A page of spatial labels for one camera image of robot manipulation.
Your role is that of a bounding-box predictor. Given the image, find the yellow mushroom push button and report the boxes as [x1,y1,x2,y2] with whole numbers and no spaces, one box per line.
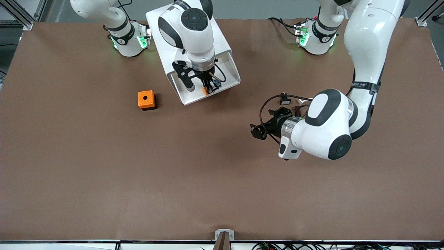
[202,79,222,95]

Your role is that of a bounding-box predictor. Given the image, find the white plastic drawer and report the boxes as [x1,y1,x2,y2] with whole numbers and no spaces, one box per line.
[172,49,241,106]

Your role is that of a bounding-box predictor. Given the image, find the white drawer cabinet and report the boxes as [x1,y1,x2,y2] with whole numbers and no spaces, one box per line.
[146,0,232,105]

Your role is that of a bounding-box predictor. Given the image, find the orange button box with hole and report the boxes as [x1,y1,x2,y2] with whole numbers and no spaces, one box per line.
[137,90,157,111]

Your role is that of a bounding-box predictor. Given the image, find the brown table cover mat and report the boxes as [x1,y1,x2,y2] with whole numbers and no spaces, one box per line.
[0,17,444,241]

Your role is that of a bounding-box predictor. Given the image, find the grey metal bracket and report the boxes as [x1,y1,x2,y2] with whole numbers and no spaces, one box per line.
[215,229,235,241]

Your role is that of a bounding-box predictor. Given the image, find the tangled black green cables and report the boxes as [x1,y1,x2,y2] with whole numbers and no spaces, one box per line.
[251,241,444,250]

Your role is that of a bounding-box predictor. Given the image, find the brown tapered post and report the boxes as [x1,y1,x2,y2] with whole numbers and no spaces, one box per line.
[212,231,231,250]

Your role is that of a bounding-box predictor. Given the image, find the aluminium frame profile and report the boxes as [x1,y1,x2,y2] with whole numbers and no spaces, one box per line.
[416,0,444,27]
[0,0,35,31]

